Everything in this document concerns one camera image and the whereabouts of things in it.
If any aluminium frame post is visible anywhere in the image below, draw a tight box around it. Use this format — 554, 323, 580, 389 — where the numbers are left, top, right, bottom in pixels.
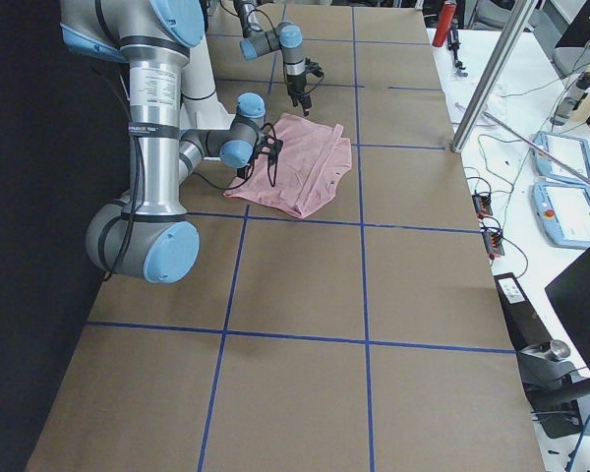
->
450, 0, 536, 153

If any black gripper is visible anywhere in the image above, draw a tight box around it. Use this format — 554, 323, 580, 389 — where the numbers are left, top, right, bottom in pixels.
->
237, 145, 270, 180
285, 72, 312, 116

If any black box with label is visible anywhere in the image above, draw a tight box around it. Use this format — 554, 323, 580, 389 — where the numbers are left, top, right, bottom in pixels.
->
494, 272, 553, 351

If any black metal clamp stand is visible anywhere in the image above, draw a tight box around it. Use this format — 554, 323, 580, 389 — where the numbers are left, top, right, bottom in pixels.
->
516, 345, 590, 440

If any blue teach pendant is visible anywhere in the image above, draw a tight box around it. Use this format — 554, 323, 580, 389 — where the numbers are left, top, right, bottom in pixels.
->
532, 181, 590, 250
533, 131, 590, 184

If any near blue teach pendant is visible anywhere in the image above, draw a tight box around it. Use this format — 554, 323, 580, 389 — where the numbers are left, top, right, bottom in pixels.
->
532, 181, 590, 250

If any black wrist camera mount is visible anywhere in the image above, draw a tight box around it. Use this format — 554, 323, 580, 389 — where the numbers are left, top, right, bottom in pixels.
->
257, 123, 283, 188
305, 57, 325, 80

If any black tripod stick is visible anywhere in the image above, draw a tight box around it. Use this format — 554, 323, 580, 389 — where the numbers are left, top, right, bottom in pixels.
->
446, 27, 468, 78

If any clear water bottle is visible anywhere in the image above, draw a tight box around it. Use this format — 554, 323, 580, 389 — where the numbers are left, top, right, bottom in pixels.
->
552, 72, 590, 126

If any pink Snoopy t-shirt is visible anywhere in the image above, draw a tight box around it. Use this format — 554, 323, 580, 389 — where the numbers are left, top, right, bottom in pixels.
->
223, 113, 352, 218

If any orange connector board far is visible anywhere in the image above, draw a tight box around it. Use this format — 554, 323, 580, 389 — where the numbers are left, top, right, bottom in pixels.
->
472, 193, 493, 219

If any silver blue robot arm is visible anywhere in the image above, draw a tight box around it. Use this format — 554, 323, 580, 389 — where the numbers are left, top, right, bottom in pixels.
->
61, 1, 267, 283
233, 1, 325, 117

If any black monitor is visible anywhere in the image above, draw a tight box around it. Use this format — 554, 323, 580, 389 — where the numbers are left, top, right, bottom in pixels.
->
545, 247, 590, 369

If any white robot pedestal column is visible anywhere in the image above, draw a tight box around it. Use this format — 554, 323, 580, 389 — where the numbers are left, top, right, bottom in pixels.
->
180, 37, 233, 130

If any red cylinder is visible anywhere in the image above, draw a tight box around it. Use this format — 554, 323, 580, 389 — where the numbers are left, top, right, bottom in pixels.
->
432, 0, 457, 47

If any orange connector board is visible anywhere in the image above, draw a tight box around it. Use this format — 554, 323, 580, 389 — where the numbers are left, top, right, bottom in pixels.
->
472, 193, 493, 219
482, 228, 504, 261

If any far blue teach pendant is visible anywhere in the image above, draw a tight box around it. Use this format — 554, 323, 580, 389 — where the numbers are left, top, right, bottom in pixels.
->
533, 131, 590, 184

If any orange connector board near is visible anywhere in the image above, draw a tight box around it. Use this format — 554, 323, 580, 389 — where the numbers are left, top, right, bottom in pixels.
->
482, 228, 504, 261

